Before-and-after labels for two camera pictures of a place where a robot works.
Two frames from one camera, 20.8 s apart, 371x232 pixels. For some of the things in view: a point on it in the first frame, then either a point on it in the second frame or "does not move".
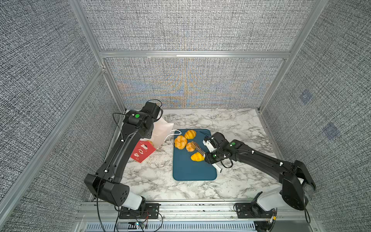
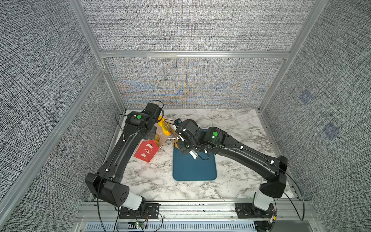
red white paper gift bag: [161, 130] does not move
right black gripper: [208, 159] → [181, 144]
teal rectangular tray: [184, 168] does not move
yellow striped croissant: [197, 156] → [165, 125]
